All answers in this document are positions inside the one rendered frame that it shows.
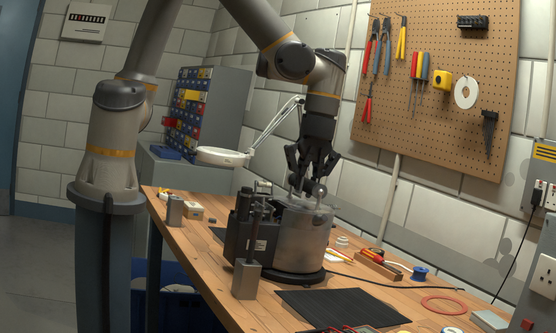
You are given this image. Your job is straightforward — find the steel kettle with black handle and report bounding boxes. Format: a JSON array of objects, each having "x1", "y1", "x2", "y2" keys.
[{"x1": 271, "y1": 173, "x2": 336, "y2": 274}]

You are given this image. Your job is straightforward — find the pale grey flat block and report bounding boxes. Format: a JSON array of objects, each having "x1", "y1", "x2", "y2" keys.
[{"x1": 470, "y1": 309, "x2": 510, "y2": 333}]

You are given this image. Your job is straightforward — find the grey socket cabinet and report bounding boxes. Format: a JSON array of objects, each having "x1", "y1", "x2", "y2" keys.
[{"x1": 507, "y1": 213, "x2": 556, "y2": 333}]

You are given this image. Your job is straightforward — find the black plug with cable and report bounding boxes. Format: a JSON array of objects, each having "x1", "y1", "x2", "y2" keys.
[{"x1": 491, "y1": 187, "x2": 544, "y2": 304}]

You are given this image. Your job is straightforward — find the blue crate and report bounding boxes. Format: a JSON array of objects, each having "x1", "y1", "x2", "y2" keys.
[{"x1": 131, "y1": 258, "x2": 228, "y2": 333}]

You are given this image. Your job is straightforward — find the blue flat box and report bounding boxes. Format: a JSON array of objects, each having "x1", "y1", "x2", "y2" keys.
[{"x1": 149, "y1": 144, "x2": 182, "y2": 160}]

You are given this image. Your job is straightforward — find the white wall sign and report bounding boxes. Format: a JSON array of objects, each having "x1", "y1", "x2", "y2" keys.
[{"x1": 61, "y1": 1, "x2": 113, "y2": 44}]

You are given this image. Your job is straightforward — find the grey cabinet with coloured drawers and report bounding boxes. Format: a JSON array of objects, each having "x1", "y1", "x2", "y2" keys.
[{"x1": 161, "y1": 65, "x2": 254, "y2": 165}]

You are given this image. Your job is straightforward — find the black ribbed mat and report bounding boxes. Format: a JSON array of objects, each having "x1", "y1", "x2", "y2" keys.
[{"x1": 274, "y1": 287, "x2": 413, "y2": 330}]

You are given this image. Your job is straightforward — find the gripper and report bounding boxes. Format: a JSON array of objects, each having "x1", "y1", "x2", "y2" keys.
[{"x1": 284, "y1": 112, "x2": 342, "y2": 194}]

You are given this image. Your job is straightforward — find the black hex key set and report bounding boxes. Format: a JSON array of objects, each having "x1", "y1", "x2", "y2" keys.
[{"x1": 481, "y1": 109, "x2": 499, "y2": 159}]

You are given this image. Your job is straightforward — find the wooden pegboard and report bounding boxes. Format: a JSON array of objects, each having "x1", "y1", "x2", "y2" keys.
[{"x1": 350, "y1": 0, "x2": 522, "y2": 184}]

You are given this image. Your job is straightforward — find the grey wall socket panel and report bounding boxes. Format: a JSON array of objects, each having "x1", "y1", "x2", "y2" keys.
[{"x1": 521, "y1": 138, "x2": 556, "y2": 216}]

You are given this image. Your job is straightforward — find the small red handled pliers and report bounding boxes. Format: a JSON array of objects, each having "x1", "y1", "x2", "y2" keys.
[{"x1": 361, "y1": 82, "x2": 374, "y2": 124}]

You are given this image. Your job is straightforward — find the yellow handled pliers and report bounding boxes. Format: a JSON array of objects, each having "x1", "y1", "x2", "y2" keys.
[{"x1": 395, "y1": 13, "x2": 408, "y2": 61}]

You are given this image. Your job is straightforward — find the white printed paper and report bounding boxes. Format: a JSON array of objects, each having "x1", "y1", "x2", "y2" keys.
[{"x1": 324, "y1": 248, "x2": 354, "y2": 264}]

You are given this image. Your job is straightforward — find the blue handled screwdriver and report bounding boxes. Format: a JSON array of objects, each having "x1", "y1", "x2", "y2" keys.
[{"x1": 420, "y1": 52, "x2": 430, "y2": 107}]

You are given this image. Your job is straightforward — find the black disc tower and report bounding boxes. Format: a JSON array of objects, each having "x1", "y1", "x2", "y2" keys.
[{"x1": 222, "y1": 180, "x2": 284, "y2": 270}]

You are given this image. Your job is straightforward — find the white ring disc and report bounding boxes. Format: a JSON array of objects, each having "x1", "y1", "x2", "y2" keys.
[{"x1": 454, "y1": 75, "x2": 480, "y2": 110}]

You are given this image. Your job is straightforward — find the blue handled pliers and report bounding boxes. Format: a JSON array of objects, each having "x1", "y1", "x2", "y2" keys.
[{"x1": 373, "y1": 17, "x2": 392, "y2": 76}]

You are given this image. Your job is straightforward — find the red ring gasket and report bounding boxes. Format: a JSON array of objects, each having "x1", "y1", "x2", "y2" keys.
[{"x1": 420, "y1": 295, "x2": 468, "y2": 316}]

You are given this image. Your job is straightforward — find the grey cupboard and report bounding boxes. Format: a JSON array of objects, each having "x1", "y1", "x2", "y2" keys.
[{"x1": 136, "y1": 139, "x2": 236, "y2": 197}]

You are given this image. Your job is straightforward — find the cream small box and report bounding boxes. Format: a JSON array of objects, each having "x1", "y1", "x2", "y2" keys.
[{"x1": 183, "y1": 200, "x2": 204, "y2": 221}]

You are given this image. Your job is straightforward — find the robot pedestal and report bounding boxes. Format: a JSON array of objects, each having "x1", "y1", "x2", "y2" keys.
[{"x1": 67, "y1": 182, "x2": 148, "y2": 333}]

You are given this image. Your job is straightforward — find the black bit holder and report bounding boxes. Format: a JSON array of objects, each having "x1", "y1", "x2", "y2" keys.
[{"x1": 457, "y1": 15, "x2": 489, "y2": 31}]

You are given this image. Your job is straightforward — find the wooden block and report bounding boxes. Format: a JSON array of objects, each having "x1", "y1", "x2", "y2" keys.
[{"x1": 353, "y1": 251, "x2": 404, "y2": 282}]

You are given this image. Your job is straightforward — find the black base cable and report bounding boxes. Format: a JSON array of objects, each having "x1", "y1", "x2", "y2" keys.
[{"x1": 324, "y1": 270, "x2": 466, "y2": 292}]

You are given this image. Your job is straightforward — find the white magnifier lamp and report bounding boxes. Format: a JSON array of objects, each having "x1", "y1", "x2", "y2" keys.
[{"x1": 196, "y1": 95, "x2": 305, "y2": 168}]

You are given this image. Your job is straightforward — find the yellow tape measure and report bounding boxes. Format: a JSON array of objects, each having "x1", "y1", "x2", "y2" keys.
[{"x1": 432, "y1": 69, "x2": 453, "y2": 92}]

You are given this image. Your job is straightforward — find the black round kettle base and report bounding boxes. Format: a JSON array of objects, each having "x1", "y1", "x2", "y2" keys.
[{"x1": 259, "y1": 266, "x2": 327, "y2": 286}]

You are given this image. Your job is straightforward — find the red yellow handled screwdriver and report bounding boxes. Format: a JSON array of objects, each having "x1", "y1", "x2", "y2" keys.
[{"x1": 360, "y1": 248, "x2": 403, "y2": 274}]

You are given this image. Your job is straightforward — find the blue door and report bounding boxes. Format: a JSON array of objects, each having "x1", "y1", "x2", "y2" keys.
[{"x1": 0, "y1": 0, "x2": 45, "y2": 216}]

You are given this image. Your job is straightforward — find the dark probe rod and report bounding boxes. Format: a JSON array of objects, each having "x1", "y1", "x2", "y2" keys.
[{"x1": 246, "y1": 206, "x2": 265, "y2": 264}]

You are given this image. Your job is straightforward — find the grey block with hole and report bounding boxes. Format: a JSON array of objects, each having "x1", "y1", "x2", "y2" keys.
[
  {"x1": 166, "y1": 194, "x2": 185, "y2": 228},
  {"x1": 231, "y1": 258, "x2": 263, "y2": 301}
]

